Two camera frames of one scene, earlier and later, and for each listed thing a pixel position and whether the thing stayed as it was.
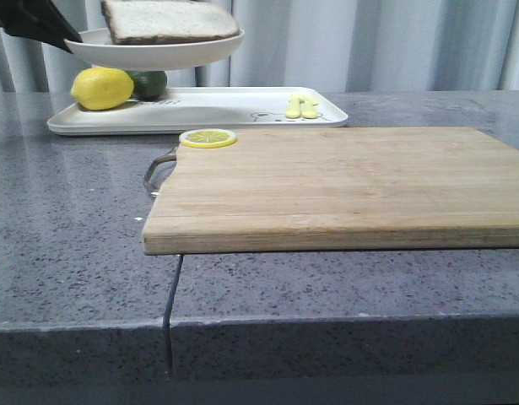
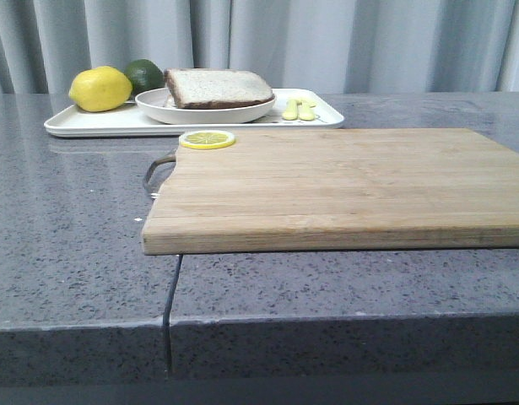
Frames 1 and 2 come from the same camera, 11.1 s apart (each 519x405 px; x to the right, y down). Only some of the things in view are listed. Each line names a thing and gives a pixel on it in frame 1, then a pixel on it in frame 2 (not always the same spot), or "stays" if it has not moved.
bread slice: x=164 y=21 → x=200 y=87
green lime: x=148 y=84 stays
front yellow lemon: x=102 y=88 stays
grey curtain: x=349 y=45 stays
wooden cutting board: x=329 y=190 stays
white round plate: x=97 y=48 → x=150 y=104
